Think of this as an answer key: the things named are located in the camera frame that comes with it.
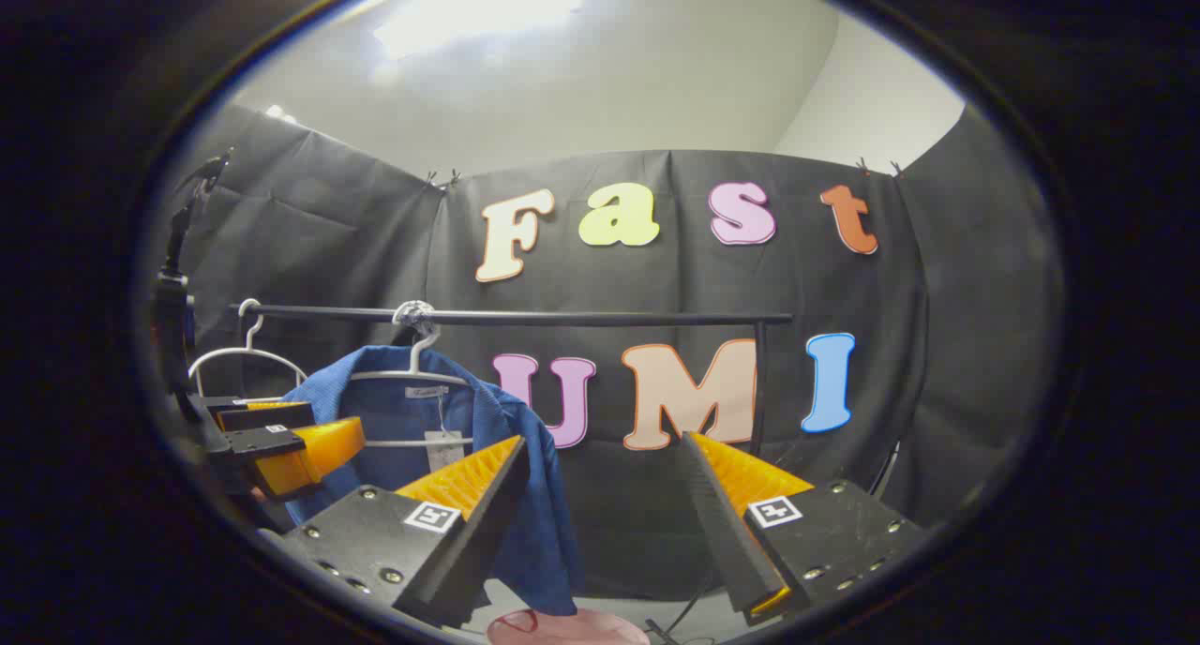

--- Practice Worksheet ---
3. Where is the black floor cable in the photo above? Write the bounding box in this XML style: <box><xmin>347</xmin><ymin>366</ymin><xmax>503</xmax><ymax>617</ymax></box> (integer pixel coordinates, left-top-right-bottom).
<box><xmin>645</xmin><ymin>570</ymin><xmax>718</xmax><ymax>645</ymax></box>

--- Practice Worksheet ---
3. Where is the black clothes rack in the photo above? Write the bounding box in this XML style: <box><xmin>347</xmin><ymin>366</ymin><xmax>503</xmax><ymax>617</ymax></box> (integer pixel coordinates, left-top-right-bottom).
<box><xmin>230</xmin><ymin>303</ymin><xmax>795</xmax><ymax>458</ymax></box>

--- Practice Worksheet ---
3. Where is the blue corduroy shirt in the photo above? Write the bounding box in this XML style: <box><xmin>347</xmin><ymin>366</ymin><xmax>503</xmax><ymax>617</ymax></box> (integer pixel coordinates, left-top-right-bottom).
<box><xmin>281</xmin><ymin>345</ymin><xmax>584</xmax><ymax>620</ymax></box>

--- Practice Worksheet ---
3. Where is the white hanger with taped hook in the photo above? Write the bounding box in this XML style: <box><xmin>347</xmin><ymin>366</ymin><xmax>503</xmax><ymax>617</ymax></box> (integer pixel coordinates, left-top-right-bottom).
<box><xmin>350</xmin><ymin>300</ymin><xmax>477</xmax><ymax>449</ymax></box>

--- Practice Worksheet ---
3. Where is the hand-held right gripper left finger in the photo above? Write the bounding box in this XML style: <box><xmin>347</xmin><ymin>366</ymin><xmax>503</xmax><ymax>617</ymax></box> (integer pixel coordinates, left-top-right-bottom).
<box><xmin>270</xmin><ymin>434</ymin><xmax>532</xmax><ymax>630</ymax></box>

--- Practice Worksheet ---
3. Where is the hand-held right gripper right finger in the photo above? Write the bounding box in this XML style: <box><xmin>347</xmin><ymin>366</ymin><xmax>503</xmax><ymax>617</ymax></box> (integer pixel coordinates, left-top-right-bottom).
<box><xmin>677</xmin><ymin>429</ymin><xmax>927</xmax><ymax>627</ymax></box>

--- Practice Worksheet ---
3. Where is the plain white plastic hanger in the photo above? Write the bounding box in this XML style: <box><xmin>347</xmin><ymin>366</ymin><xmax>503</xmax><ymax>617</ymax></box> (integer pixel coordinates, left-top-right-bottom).
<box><xmin>187</xmin><ymin>298</ymin><xmax>310</xmax><ymax>395</ymax></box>

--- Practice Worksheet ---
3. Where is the pink laundry hamper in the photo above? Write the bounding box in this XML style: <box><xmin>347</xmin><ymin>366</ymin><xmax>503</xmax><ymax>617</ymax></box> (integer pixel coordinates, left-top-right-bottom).
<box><xmin>486</xmin><ymin>607</ymin><xmax>652</xmax><ymax>645</ymax></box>

